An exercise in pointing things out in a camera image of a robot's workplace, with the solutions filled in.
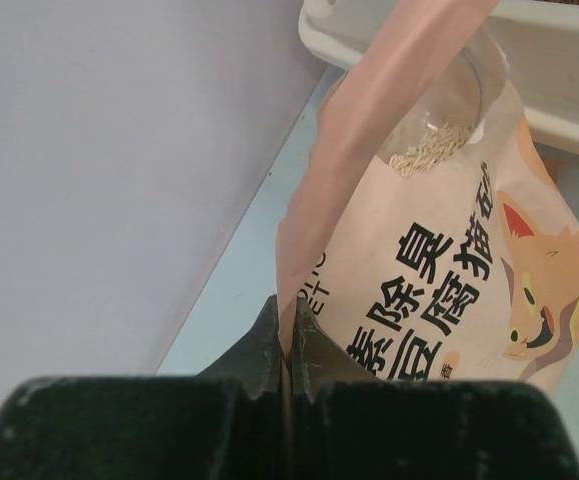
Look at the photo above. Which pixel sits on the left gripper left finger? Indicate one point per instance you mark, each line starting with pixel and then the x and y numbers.
pixel 223 423

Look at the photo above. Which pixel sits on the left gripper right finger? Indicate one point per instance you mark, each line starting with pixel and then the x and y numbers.
pixel 351 425

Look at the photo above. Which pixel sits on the pink cat litter bag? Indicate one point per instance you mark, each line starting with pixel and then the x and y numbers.
pixel 427 235

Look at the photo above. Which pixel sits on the cream orange litter box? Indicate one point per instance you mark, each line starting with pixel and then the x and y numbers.
pixel 539 38

